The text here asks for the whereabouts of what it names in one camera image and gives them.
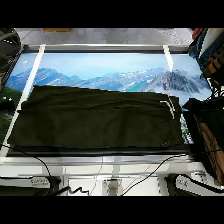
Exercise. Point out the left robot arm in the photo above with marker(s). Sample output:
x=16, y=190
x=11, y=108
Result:
x=33, y=182

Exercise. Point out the black garment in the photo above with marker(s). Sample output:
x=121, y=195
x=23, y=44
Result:
x=193, y=110

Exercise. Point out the silver frame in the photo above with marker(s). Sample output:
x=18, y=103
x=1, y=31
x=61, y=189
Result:
x=112, y=188

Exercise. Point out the dark green trousers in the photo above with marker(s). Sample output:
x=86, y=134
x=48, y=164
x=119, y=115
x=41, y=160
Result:
x=100, y=123

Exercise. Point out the heap of clothes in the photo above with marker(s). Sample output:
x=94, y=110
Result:
x=215, y=63

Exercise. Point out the blue garment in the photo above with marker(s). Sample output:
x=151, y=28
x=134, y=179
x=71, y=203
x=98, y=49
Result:
x=196, y=48

